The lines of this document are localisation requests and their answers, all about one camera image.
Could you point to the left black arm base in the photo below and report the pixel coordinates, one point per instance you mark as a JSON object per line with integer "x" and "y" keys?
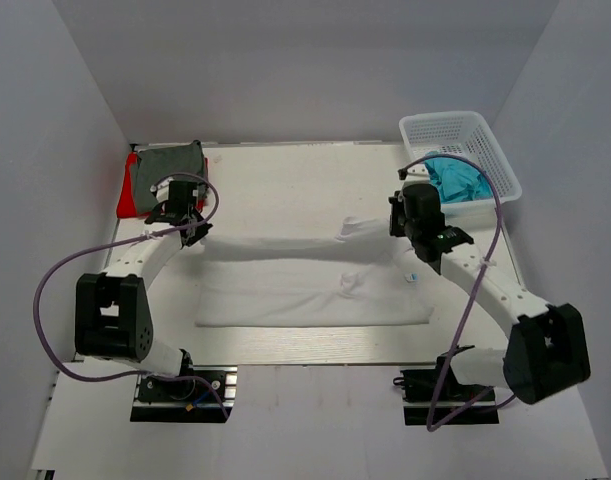
{"x": 187, "y": 402}

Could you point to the white t shirt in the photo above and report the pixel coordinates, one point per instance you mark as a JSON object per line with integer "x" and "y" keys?
{"x": 361, "y": 276}

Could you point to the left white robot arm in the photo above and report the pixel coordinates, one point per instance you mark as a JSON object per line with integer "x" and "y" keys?
{"x": 113, "y": 320}

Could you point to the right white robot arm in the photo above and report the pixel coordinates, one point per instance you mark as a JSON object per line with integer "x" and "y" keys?
{"x": 546, "y": 351}

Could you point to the teal crumpled t shirt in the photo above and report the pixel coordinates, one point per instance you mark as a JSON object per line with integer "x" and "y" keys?
{"x": 457, "y": 181}

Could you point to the folded red t shirt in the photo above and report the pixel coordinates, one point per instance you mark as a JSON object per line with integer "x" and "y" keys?
{"x": 125, "y": 207}

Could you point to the folded grey t shirt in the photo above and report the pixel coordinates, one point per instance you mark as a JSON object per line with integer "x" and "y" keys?
{"x": 153, "y": 165}

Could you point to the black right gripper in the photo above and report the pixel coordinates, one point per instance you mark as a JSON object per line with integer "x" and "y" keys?
{"x": 398, "y": 205}

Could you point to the white plastic basket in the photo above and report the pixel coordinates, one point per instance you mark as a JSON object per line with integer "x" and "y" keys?
{"x": 462, "y": 133}

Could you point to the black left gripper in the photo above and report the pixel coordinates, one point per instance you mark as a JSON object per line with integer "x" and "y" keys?
{"x": 200, "y": 233}

